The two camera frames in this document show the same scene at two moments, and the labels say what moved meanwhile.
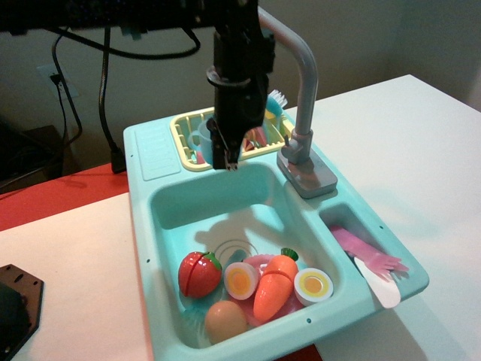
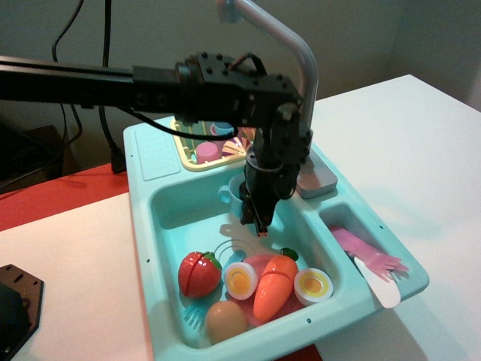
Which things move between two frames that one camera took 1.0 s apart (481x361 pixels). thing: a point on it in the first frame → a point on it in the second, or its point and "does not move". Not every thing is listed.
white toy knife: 387,291 does not move
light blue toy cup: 206,141 → 231,194
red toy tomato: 199,274 does not move
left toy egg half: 240,280 does not move
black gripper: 240,105 → 271,175
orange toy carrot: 274,285 does not move
